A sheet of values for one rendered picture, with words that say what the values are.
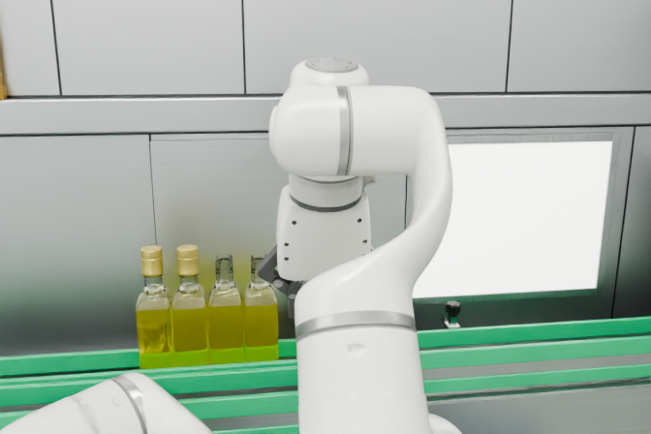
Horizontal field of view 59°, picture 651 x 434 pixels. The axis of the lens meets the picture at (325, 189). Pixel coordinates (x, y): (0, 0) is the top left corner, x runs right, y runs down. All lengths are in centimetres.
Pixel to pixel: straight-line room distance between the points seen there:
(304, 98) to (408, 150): 9
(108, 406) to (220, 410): 33
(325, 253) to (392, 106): 21
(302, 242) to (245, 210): 49
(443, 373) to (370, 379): 72
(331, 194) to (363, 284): 19
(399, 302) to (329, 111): 16
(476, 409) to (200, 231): 59
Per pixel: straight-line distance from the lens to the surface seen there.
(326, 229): 58
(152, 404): 63
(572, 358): 117
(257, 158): 105
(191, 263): 96
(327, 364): 37
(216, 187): 106
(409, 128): 45
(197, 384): 100
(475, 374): 110
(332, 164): 45
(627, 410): 126
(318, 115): 44
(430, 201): 42
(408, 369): 38
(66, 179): 114
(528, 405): 115
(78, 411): 63
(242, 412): 94
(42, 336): 125
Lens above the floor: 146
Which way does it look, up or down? 13 degrees down
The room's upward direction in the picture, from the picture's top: straight up
